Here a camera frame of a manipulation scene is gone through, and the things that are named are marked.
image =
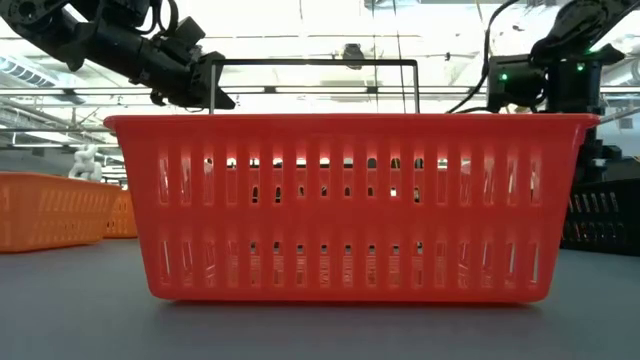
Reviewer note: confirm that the black plastic slotted basket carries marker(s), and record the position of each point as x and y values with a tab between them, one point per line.
600	215

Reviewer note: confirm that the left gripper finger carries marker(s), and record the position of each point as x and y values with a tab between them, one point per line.
212	90

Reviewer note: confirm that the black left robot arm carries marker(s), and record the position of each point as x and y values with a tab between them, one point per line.
115	47

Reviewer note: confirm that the orange plastic slotted basket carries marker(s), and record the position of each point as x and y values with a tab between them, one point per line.
122	215
50	210

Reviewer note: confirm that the red plastic slotted basket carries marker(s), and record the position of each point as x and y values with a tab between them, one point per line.
320	220

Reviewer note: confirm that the black ceiling-hung device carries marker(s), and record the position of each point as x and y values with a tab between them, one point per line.
353	54

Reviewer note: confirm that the long grey ceiling rail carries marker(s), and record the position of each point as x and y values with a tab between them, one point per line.
300	90

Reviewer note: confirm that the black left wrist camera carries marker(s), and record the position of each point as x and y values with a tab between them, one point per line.
190	32

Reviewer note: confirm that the white sculpted figure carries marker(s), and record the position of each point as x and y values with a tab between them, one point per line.
85	167

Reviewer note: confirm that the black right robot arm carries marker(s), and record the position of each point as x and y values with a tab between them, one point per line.
575	25

